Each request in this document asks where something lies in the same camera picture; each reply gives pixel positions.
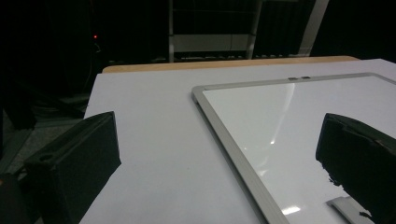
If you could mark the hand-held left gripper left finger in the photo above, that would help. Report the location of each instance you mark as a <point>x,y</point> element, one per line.
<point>74,165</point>

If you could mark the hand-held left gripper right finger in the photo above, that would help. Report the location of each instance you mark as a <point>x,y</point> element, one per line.
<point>364,165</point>

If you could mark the silver-framed whiteboard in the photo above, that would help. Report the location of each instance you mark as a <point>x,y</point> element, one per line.
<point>267,124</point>

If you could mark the large white sheet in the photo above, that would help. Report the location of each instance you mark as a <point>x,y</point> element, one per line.
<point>162,130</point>

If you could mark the dark device with red light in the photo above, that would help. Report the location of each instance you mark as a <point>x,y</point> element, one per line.
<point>95,40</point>

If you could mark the white metal stand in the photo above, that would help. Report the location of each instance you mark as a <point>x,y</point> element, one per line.
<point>208,43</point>

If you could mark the white slanted metal post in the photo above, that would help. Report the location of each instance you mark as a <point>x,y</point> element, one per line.
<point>313,28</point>

